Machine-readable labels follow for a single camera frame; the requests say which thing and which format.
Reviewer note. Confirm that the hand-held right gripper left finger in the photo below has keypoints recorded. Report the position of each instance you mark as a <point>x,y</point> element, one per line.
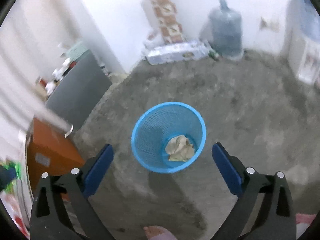
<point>98,170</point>

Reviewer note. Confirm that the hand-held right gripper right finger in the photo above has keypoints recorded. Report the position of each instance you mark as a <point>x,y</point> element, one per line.
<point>226,170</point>

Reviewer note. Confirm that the blue mesh wastebasket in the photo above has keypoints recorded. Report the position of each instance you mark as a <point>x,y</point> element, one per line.
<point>150,135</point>

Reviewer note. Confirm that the green snack packet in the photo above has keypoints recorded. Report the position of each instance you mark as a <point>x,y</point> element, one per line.
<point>15,170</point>

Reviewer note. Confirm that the crumpled beige paper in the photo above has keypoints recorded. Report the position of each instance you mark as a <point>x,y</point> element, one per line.
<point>178,148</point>

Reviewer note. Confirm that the orange cardboard box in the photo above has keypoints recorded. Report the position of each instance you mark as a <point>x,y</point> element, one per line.
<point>52,145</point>

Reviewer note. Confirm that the person's foot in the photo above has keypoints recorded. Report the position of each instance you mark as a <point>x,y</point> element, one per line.
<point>157,233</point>

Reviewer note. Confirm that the grey cabinet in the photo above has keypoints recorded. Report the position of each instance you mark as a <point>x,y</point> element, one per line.
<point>80,85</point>

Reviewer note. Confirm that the pink cloth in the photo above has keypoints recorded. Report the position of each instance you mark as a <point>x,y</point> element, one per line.
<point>303,223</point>

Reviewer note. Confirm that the small green bottle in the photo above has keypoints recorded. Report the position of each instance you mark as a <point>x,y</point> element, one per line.
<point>214,54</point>

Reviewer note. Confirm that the toilet paper pack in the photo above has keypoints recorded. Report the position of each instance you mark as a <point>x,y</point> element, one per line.
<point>175,52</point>

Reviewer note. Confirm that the white water dispenser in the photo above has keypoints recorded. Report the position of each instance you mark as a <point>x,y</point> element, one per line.
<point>300,55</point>

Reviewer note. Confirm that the white plastic bag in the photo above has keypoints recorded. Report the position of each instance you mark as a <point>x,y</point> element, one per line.
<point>151,38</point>

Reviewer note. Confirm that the white curtain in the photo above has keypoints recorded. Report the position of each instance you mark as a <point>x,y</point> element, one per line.
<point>50,17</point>

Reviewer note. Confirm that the patterned tall box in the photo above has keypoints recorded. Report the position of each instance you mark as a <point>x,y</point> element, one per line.
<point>165,12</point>

